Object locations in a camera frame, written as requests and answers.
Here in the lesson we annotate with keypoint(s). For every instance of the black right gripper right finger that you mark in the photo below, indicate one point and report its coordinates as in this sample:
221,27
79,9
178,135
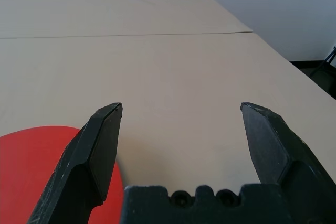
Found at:
283,145

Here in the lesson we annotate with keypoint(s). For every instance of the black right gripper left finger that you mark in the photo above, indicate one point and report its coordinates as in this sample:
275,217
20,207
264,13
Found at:
76,166

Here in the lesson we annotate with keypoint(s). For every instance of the red ping-pong paddle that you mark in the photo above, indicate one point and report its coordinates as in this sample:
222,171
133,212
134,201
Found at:
26,169

